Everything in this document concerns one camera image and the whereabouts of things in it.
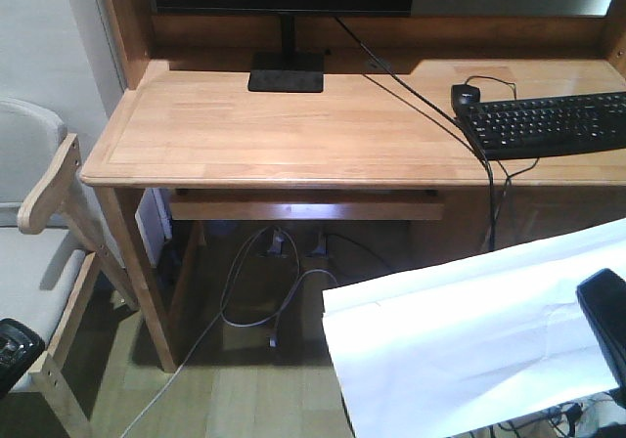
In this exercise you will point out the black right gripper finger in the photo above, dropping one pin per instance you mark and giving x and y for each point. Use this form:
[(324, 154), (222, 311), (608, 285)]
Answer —
[(602, 300)]

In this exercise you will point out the white paper sheet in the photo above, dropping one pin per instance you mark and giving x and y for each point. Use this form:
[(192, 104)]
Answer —
[(445, 349)]

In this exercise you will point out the black stapler with orange band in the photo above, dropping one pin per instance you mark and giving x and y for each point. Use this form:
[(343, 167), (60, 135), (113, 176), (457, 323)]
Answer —
[(20, 348)]

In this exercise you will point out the wooden desk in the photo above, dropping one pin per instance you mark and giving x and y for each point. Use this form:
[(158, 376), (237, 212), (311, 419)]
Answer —
[(362, 149)]

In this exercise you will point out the black keyboard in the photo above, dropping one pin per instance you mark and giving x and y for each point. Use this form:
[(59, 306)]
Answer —
[(545, 127)]

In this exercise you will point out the black computer mouse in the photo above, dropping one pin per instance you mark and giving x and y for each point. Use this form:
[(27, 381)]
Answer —
[(463, 95)]

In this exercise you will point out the wooden chair white cushion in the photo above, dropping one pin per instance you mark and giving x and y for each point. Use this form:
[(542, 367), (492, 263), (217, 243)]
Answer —
[(52, 249)]

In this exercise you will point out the grey desk cable grommet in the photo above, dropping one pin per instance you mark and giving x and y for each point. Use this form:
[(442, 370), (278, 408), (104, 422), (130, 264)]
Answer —
[(373, 65)]

